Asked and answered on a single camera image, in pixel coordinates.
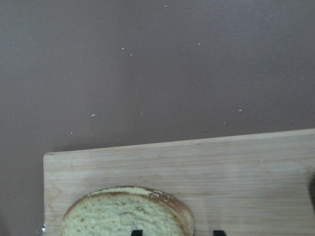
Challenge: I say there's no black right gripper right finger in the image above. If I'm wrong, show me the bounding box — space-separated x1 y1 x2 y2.
213 230 227 236

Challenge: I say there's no bread slice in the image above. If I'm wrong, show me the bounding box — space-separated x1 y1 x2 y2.
60 186 195 236

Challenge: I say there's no wooden cutting board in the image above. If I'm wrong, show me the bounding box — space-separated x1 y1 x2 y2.
43 129 315 236

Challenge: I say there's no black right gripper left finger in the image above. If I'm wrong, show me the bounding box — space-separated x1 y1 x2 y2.
131 230 143 236

